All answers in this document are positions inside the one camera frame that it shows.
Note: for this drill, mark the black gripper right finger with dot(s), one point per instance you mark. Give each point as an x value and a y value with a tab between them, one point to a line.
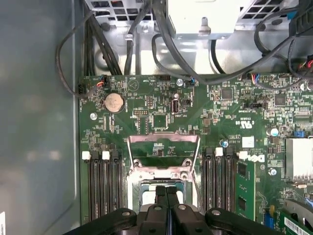
185	220

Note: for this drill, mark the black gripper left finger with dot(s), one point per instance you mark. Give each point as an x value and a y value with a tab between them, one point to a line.
151	220

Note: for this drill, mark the silver cpu chip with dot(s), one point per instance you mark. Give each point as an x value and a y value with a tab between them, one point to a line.
148	199

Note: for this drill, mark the metal cpu locking lever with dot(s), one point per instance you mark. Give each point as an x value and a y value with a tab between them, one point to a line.
198	191

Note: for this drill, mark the metal cpu socket cover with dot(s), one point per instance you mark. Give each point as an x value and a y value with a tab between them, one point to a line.
146	138

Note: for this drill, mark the cpu socket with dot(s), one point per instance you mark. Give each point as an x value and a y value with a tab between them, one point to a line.
134	193

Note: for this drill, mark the blue expansion slot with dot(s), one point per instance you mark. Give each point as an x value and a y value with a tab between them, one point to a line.
269	220

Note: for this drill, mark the green ram stick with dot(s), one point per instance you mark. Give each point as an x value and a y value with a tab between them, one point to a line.
245	186

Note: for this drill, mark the small silver capacitor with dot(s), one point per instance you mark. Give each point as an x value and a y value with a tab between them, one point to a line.
224	143

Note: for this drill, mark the green motherboard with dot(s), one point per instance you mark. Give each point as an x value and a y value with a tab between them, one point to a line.
207	117

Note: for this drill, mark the internal usb port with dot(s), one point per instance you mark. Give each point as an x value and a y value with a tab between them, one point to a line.
175	107

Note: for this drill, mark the round coin battery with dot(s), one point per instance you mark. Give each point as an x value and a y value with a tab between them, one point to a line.
114	102

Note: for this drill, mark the large silver capacitor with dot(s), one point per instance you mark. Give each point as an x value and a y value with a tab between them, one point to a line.
274	132

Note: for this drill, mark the silver chipset heatsink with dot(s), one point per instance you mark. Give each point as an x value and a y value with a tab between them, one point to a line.
299	159

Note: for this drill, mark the black open pc case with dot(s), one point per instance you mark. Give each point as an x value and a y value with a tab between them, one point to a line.
36	98

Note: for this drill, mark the metal drive cage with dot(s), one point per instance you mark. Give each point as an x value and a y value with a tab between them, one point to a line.
207	14

